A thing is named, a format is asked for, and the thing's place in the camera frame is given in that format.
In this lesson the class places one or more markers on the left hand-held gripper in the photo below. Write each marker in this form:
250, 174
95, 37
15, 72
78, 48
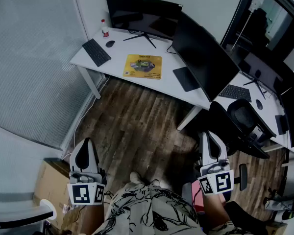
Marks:
82, 192

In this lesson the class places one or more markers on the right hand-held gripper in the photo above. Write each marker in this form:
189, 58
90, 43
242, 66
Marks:
223, 181

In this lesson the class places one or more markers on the yellow printed mouse pad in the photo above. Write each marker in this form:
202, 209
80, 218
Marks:
142, 66

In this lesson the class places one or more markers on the person's right forearm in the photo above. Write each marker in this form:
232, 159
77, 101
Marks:
214, 209

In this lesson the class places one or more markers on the person's left forearm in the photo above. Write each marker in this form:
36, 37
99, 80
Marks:
91, 219

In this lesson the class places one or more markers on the black computer mouse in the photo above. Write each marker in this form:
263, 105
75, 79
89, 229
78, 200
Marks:
110, 43
259, 104

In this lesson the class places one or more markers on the white desk leg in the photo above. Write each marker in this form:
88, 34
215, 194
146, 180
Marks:
189, 117
89, 82

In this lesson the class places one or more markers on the large cardboard box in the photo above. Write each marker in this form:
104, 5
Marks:
51, 187

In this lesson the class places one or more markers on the black mesh office chair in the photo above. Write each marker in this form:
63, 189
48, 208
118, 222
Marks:
242, 121

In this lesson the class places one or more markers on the person's beige shoe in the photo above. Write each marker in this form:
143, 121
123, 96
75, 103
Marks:
136, 177
155, 182

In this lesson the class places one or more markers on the black keyboard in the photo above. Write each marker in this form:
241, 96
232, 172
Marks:
235, 93
96, 53

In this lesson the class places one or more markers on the grey chair with white disc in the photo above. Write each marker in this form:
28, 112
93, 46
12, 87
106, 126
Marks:
22, 217

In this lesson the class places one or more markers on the person's patterned shirt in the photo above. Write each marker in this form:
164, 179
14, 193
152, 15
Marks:
149, 212

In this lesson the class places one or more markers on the black monitor with thin-legged stand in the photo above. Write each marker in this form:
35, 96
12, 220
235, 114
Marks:
142, 13
262, 67

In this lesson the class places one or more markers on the small cardboard box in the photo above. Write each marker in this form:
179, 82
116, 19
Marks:
276, 226

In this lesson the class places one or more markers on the clear bottle with red cap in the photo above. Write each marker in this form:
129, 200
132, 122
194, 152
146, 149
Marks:
105, 30

